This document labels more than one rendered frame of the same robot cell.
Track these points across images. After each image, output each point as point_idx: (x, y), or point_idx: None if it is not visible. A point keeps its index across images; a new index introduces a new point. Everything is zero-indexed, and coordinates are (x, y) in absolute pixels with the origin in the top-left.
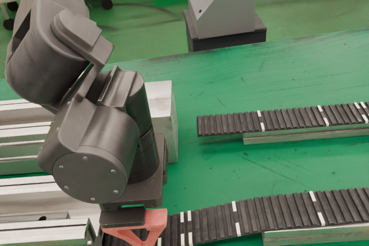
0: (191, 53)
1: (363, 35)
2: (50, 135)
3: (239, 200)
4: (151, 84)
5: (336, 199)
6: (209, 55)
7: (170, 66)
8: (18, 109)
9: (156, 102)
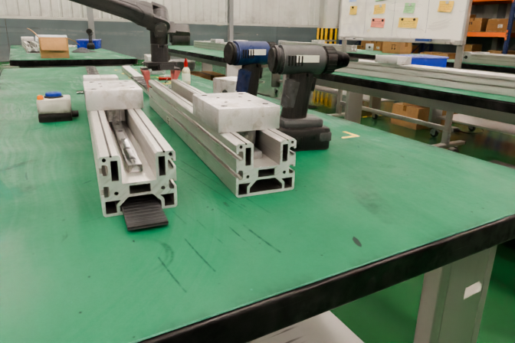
0: None
1: (7, 89)
2: (183, 28)
3: (147, 89)
4: (86, 76)
5: (145, 83)
6: (1, 104)
7: (9, 109)
8: None
9: (104, 75)
